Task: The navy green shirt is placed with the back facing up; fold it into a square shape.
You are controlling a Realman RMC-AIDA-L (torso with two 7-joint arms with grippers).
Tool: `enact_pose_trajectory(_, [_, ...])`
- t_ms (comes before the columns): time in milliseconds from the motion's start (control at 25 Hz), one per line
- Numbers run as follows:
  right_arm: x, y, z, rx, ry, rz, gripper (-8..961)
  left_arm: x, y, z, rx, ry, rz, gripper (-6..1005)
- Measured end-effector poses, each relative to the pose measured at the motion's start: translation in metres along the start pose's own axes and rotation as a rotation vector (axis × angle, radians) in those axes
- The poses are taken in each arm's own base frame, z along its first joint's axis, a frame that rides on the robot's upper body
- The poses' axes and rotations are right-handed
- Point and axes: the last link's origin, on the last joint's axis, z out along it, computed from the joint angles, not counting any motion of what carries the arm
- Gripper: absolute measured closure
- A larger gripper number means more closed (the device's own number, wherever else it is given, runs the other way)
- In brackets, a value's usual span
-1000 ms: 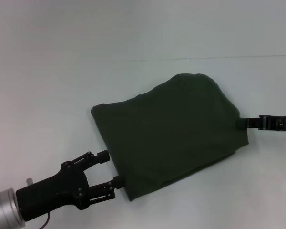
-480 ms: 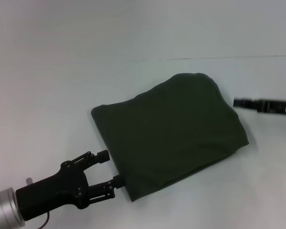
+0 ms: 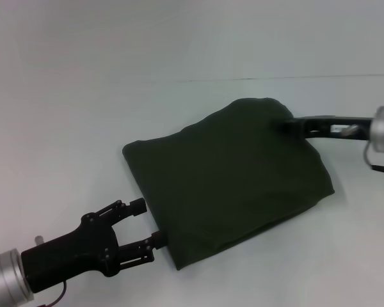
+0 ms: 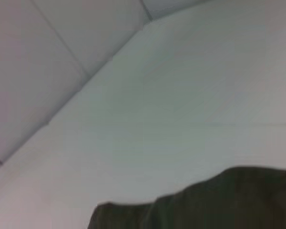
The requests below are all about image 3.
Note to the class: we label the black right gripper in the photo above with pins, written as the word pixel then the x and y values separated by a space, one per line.
pixel 348 128

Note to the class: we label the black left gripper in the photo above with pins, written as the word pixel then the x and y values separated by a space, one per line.
pixel 76 252

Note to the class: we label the dark green t-shirt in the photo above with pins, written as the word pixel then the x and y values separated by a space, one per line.
pixel 227 179

